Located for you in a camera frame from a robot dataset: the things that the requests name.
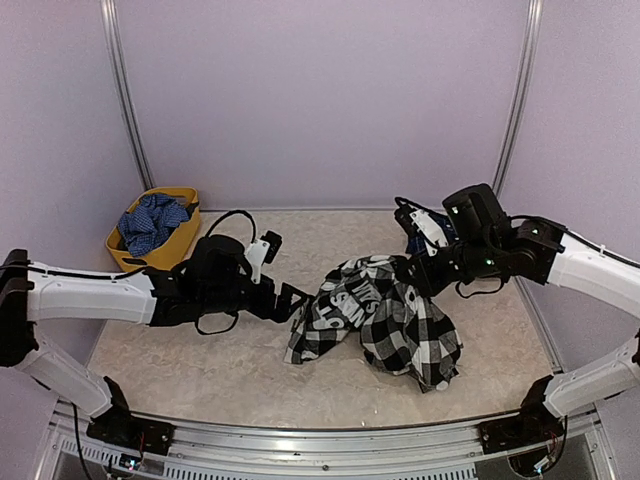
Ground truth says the black white checked shirt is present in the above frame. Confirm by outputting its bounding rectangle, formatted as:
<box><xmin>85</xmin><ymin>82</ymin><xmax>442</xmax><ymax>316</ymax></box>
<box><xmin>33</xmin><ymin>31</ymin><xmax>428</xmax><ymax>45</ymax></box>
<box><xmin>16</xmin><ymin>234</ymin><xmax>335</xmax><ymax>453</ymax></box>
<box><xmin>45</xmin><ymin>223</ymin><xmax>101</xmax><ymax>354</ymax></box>
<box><xmin>284</xmin><ymin>255</ymin><xmax>463</xmax><ymax>393</ymax></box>

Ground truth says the yellow plastic basket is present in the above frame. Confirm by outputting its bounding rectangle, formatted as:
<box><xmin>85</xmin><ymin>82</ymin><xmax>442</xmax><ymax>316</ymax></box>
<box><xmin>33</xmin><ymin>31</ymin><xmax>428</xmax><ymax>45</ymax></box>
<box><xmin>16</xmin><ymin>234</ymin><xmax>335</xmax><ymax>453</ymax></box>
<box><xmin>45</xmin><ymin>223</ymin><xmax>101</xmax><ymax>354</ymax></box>
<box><xmin>105</xmin><ymin>187</ymin><xmax>200</xmax><ymax>272</ymax></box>

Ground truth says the aluminium front rail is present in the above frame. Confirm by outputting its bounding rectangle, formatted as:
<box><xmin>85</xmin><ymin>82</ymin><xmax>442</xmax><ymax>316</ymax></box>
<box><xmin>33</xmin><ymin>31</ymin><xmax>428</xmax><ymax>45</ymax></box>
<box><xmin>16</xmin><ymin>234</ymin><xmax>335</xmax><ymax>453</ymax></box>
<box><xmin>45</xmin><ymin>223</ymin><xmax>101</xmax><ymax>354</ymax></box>
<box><xmin>30</xmin><ymin>403</ymin><xmax>617</xmax><ymax>479</ymax></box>

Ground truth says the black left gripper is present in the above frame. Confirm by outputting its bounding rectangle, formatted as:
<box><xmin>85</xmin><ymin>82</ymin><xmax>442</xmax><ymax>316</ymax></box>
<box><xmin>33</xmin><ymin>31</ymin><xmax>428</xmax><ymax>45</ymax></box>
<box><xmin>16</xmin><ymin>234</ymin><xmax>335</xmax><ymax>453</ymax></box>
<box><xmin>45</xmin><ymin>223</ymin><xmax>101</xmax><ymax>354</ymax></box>
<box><xmin>200</xmin><ymin>274</ymin><xmax>306</xmax><ymax>322</ymax></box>

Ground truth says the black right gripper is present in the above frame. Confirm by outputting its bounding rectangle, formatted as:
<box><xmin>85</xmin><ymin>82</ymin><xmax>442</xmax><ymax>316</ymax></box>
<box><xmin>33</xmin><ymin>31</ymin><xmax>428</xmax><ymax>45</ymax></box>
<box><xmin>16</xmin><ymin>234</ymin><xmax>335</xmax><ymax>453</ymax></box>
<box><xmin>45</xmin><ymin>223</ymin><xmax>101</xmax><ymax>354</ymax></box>
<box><xmin>395</xmin><ymin>237</ymin><xmax>501</xmax><ymax>299</ymax></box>

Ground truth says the aluminium frame post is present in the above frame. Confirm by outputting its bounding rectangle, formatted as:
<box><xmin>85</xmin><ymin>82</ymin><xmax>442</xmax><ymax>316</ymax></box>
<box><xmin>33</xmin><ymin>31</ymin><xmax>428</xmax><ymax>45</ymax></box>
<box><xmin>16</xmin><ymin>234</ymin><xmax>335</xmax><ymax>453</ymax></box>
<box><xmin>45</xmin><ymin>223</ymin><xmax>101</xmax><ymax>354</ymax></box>
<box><xmin>99</xmin><ymin>0</ymin><xmax>155</xmax><ymax>190</ymax></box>
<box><xmin>492</xmin><ymin>0</ymin><xmax>544</xmax><ymax>197</ymax></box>

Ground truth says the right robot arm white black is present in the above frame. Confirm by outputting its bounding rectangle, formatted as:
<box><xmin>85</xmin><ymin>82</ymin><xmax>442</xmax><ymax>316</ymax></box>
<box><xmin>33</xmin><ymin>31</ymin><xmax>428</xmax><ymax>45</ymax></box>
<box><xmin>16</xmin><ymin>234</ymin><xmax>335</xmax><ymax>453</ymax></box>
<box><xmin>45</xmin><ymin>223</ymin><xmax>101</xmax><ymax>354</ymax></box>
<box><xmin>394</xmin><ymin>183</ymin><xmax>639</xmax><ymax>454</ymax></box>

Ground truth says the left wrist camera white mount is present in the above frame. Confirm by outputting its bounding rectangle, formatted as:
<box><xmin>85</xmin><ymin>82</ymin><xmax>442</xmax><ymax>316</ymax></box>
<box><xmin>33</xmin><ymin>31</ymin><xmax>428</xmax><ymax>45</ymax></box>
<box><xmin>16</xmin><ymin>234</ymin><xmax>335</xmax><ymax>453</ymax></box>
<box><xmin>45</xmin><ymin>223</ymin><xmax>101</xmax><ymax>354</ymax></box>
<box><xmin>245</xmin><ymin>230</ymin><xmax>282</xmax><ymax>284</ymax></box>

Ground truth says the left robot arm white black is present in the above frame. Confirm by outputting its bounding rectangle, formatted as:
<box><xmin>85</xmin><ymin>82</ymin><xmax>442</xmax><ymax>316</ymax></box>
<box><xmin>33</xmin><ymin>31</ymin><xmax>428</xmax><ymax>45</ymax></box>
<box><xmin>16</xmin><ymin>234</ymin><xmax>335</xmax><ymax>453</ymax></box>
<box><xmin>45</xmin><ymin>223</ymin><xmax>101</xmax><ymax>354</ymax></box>
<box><xmin>1</xmin><ymin>231</ymin><xmax>309</xmax><ymax>456</ymax></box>

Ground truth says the blue gingham crumpled shirt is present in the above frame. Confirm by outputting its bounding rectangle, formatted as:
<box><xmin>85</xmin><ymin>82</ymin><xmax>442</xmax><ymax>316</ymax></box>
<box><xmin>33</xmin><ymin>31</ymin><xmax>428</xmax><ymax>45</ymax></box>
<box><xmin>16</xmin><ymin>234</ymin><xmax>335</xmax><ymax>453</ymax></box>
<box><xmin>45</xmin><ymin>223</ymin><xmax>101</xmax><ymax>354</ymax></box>
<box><xmin>117</xmin><ymin>193</ymin><xmax>191</xmax><ymax>258</ymax></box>

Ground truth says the blue plaid shirt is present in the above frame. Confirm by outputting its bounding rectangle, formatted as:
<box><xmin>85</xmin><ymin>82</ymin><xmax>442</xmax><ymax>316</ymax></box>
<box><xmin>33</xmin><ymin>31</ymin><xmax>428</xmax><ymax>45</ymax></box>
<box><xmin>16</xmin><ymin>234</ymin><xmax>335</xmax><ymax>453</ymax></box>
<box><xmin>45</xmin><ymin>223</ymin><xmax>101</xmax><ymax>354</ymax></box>
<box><xmin>406</xmin><ymin>210</ymin><xmax>458</xmax><ymax>256</ymax></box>

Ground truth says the left aluminium frame post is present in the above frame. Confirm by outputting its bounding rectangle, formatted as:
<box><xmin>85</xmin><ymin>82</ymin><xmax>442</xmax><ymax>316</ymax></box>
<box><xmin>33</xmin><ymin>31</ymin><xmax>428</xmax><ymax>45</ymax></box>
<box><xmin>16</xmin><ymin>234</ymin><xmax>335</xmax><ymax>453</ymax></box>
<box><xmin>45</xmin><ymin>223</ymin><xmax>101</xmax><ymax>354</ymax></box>
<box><xmin>99</xmin><ymin>0</ymin><xmax>155</xmax><ymax>190</ymax></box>

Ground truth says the right aluminium frame post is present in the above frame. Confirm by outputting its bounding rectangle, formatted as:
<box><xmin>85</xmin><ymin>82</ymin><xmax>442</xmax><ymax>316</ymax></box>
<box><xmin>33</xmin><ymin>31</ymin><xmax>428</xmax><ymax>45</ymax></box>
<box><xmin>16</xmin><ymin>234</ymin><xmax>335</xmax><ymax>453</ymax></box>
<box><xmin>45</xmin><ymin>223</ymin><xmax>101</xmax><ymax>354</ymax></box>
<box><xmin>492</xmin><ymin>0</ymin><xmax>544</xmax><ymax>197</ymax></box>

